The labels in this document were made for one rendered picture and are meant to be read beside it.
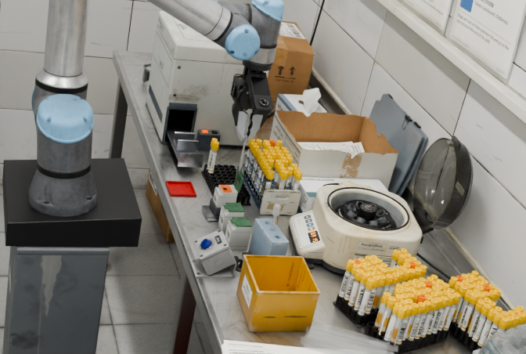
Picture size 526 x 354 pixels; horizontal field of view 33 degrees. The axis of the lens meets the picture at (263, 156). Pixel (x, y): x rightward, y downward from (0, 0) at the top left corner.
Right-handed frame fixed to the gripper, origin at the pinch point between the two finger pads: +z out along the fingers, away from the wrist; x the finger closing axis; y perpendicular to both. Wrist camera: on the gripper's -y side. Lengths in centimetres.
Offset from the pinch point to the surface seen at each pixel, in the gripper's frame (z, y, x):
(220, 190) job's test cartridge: 11.1, -6.3, 6.1
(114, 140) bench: 50, 98, 13
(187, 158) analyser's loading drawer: 13.6, 15.0, 9.3
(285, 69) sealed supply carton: 7, 68, -34
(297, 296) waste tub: 9, -52, 2
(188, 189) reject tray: 17.9, 6.3, 10.3
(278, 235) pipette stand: 8.2, -30.9, -0.5
